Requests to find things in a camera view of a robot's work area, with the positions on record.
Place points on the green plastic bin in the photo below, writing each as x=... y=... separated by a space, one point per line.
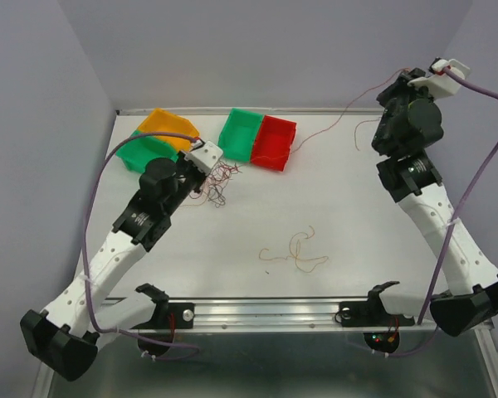
x=136 y=154
x=238 y=134

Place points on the orange plastic bin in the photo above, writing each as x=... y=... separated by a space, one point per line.
x=161 y=120

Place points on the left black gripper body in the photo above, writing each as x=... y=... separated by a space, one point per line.
x=190 y=178

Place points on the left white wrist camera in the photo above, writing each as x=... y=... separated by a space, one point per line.
x=204 y=155

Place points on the right green plastic bin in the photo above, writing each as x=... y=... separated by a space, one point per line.
x=238 y=134

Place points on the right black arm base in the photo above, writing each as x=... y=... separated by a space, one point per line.
x=368 y=314

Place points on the left green plastic bin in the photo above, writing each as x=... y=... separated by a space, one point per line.
x=136 y=154

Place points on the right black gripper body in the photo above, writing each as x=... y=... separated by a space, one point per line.
x=397 y=97

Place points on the red plastic bin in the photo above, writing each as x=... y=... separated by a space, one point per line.
x=272 y=146

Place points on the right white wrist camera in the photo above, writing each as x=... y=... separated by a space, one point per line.
x=438 y=83

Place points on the aluminium front rail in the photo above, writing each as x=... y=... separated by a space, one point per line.
x=217 y=315

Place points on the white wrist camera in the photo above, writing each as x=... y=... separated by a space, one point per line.
x=438 y=83
x=204 y=155

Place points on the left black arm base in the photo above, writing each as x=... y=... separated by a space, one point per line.
x=178 y=315

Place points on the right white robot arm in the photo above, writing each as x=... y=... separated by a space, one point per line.
x=463 y=291

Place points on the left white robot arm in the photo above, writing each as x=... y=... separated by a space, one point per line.
x=65 y=335

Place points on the aluminium table edge frame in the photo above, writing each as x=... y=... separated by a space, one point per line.
x=188 y=112

